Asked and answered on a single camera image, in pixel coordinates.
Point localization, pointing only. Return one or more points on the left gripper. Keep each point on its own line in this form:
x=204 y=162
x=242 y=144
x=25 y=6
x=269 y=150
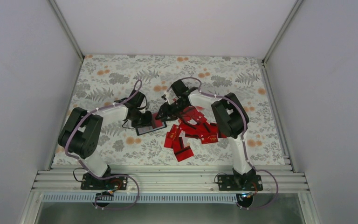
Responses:
x=147 y=121

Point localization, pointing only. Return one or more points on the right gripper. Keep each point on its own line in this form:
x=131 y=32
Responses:
x=167 y=112

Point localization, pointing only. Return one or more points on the black leather card holder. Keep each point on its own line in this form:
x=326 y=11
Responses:
x=145 y=129

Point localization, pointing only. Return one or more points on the red VIP card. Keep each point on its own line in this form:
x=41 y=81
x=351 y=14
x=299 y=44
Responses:
x=172 y=136
x=208 y=139

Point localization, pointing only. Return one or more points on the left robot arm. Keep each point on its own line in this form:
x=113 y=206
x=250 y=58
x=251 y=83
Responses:
x=80 y=134

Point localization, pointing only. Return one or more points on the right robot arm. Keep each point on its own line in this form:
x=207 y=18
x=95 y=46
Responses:
x=232 y=120

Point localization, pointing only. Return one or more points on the red card front bottom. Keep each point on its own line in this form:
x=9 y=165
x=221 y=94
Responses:
x=181 y=151

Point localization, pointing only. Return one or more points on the floral patterned table mat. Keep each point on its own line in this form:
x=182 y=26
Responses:
x=106 y=78

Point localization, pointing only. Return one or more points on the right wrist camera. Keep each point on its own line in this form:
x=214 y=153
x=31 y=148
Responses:
x=169 y=97

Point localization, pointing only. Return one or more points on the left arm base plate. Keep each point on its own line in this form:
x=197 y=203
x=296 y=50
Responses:
x=91 y=183

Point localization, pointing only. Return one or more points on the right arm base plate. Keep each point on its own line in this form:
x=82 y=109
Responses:
x=228 y=183

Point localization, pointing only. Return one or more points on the aluminium rail frame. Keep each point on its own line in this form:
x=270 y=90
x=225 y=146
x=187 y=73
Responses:
x=173 y=179

